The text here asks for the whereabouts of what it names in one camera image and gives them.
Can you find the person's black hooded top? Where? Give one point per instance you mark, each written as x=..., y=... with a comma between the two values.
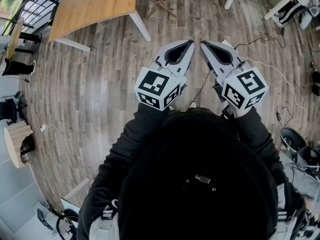
x=195, y=159

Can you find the white power adapter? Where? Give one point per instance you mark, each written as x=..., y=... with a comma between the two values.
x=43, y=127

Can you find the person's right forearm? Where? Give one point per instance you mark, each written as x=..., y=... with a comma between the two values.
x=255, y=134

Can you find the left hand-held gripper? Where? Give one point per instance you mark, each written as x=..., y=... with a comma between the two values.
x=156, y=84

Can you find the round wooden side table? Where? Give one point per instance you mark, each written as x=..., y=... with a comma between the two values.
x=15, y=39

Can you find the person's left forearm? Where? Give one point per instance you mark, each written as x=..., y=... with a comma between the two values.
x=130, y=134

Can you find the round ribbed beige table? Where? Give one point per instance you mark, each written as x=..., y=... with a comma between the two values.
x=17, y=139

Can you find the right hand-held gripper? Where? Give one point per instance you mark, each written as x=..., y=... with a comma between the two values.
x=246, y=86

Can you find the person's white shoe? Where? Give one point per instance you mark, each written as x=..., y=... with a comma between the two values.
x=193, y=104

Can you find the black office chair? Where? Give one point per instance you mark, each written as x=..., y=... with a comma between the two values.
x=8, y=109

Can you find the brown wooden coat rack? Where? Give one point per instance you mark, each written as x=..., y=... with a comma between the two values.
x=158, y=2

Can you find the black railing with wooden handrail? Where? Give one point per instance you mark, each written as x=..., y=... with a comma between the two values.
x=37, y=6

